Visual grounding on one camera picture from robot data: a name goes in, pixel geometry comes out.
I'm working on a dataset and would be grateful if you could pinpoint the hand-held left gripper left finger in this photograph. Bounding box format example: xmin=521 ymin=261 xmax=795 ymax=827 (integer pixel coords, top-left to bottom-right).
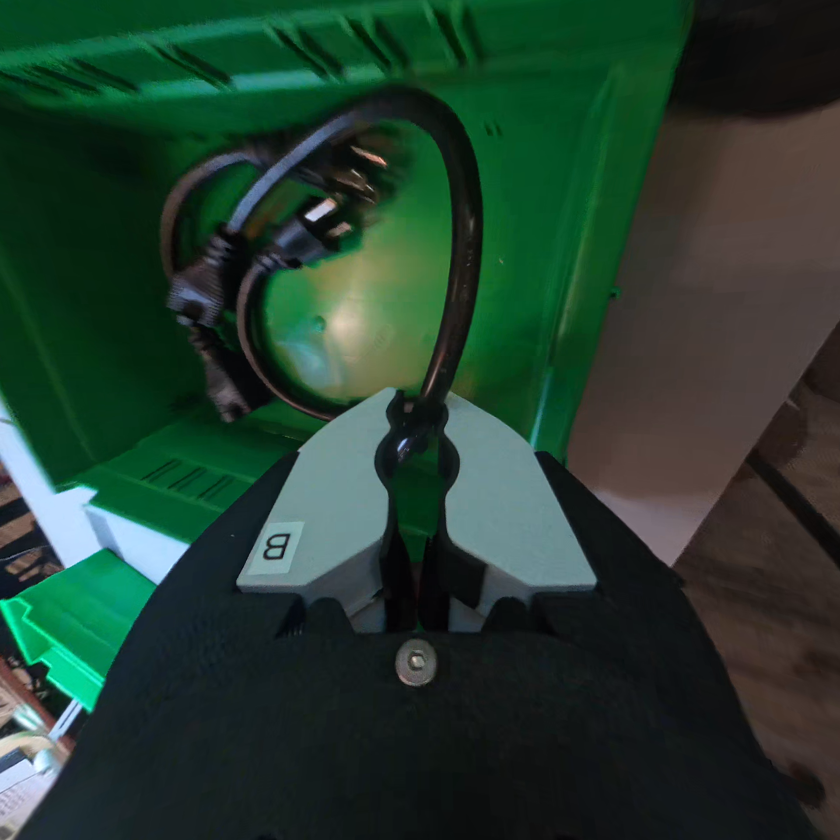
xmin=236 ymin=387 xmax=411 ymax=632

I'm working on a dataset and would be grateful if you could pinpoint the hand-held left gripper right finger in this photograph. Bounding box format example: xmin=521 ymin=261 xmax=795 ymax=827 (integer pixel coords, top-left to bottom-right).
xmin=420 ymin=392 xmax=598 ymax=631

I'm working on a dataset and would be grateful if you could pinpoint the green plastic bin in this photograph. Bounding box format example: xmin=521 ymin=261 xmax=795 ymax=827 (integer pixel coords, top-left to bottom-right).
xmin=0 ymin=0 xmax=697 ymax=713

